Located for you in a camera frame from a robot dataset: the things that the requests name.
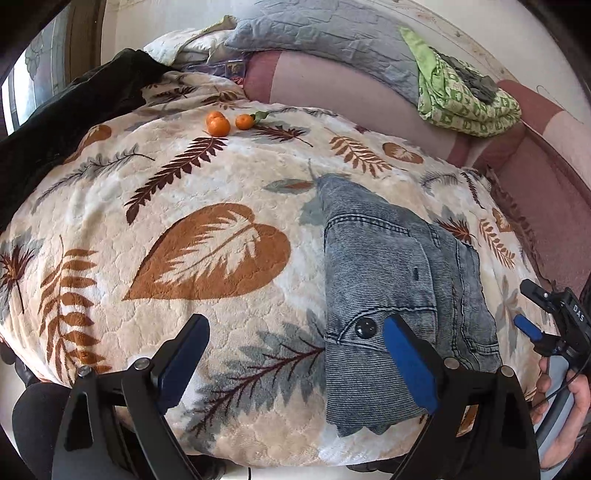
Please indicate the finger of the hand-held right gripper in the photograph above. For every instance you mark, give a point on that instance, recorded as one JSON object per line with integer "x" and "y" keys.
{"x": 535, "y": 291}
{"x": 528, "y": 326}

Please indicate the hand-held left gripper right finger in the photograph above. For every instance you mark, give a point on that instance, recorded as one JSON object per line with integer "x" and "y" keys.
{"x": 411, "y": 364}

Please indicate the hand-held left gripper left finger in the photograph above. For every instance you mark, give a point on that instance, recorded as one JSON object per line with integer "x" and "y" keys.
{"x": 184, "y": 355}

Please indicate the blue denim pants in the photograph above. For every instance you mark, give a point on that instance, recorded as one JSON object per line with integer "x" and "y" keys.
{"x": 378, "y": 258}

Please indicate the person's right hand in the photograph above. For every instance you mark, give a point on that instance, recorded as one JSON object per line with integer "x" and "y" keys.
{"x": 541, "y": 387}

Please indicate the dark pink quilted cover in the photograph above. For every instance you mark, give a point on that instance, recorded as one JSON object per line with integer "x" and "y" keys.
{"x": 554, "y": 194}

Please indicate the person's black-clad leg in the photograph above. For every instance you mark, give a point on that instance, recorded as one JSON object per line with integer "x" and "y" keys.
{"x": 37, "y": 424}

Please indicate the leaf-print fleece blanket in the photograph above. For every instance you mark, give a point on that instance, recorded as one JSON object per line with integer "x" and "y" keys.
{"x": 184, "y": 184}

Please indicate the green patterned quilt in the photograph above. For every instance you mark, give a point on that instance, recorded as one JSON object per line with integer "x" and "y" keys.
{"x": 452, "y": 106}

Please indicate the dark grey cloth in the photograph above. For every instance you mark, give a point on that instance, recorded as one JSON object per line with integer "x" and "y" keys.
{"x": 471, "y": 78}

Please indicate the orange tangerine with leaf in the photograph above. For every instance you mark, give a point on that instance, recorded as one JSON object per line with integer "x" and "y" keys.
{"x": 244, "y": 121}

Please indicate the black jacket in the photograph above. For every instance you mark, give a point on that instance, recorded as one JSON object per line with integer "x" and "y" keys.
{"x": 69, "y": 120}

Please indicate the pink bed sheet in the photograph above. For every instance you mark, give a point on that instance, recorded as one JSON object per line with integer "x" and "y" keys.
{"x": 346, "y": 87}

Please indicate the cream cloth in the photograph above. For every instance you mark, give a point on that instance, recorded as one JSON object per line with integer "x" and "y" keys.
{"x": 198, "y": 44}

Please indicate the window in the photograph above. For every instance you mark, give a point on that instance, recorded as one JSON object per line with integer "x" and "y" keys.
{"x": 41, "y": 60}

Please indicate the grey quilted blanket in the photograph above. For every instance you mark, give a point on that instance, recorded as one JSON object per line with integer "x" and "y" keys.
{"x": 323, "y": 32}

